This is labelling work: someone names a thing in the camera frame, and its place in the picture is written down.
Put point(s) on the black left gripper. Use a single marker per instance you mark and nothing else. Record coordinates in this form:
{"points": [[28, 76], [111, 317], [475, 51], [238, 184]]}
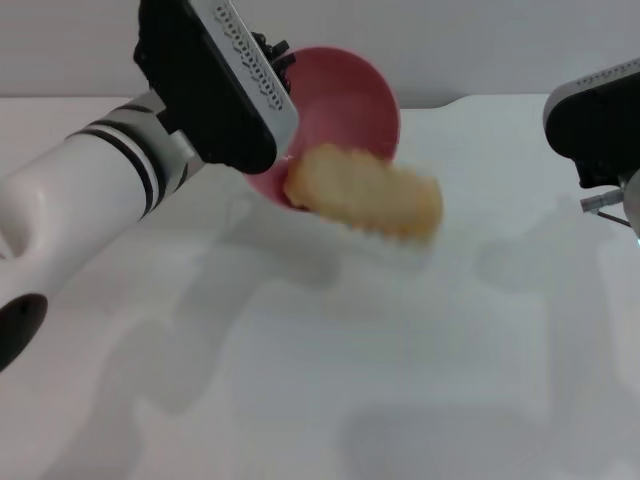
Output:
{"points": [[275, 57]]}

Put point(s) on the pink plastic bowl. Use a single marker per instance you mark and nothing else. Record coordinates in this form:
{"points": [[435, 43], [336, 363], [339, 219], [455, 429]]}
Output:
{"points": [[345, 115]]}

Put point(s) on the striped orange bread loaf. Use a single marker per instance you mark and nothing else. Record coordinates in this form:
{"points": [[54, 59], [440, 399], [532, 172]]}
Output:
{"points": [[365, 197]]}

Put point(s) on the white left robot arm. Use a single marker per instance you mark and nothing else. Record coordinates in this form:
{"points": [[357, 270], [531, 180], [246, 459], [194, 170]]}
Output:
{"points": [[125, 145]]}

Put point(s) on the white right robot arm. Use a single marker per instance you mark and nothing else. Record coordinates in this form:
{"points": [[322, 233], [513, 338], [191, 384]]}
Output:
{"points": [[595, 125]]}

